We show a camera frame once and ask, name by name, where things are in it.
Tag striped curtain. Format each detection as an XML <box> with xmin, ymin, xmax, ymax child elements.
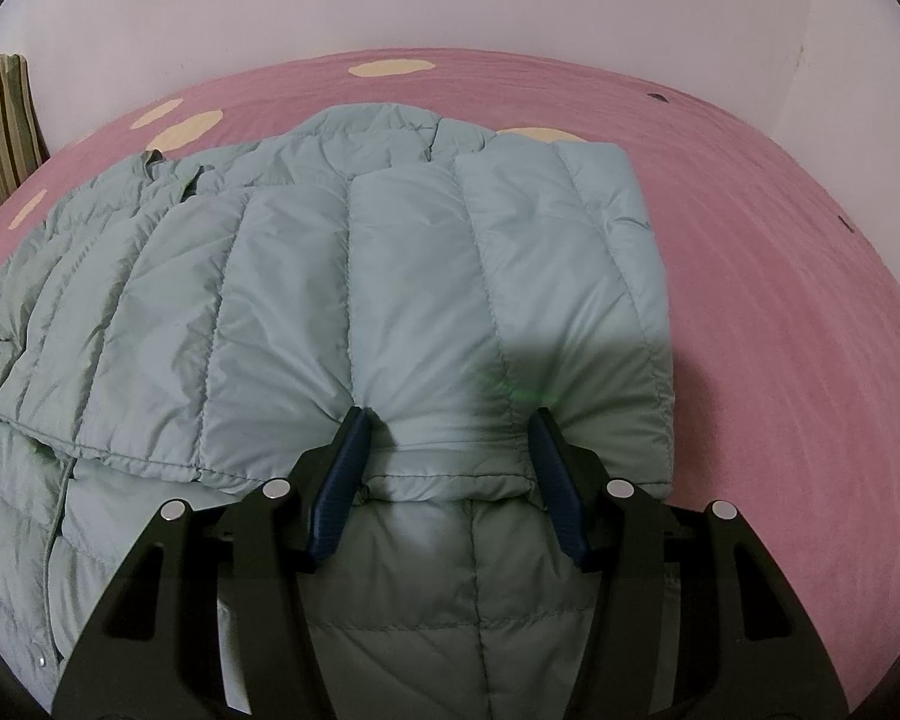
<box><xmin>0</xmin><ymin>52</ymin><xmax>50</xmax><ymax>237</ymax></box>

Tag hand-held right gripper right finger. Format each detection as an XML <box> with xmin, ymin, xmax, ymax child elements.
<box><xmin>529</xmin><ymin>406</ymin><xmax>850</xmax><ymax>720</ymax></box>

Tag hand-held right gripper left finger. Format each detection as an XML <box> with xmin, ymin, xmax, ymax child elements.
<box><xmin>51</xmin><ymin>406</ymin><xmax>376</xmax><ymax>720</ymax></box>

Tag light blue puffer jacket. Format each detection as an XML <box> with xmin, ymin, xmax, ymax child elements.
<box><xmin>0</xmin><ymin>103</ymin><xmax>680</xmax><ymax>720</ymax></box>

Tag pink dotted bed sheet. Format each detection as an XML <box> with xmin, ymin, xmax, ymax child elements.
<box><xmin>0</xmin><ymin>47</ymin><xmax>900</xmax><ymax>713</ymax></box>

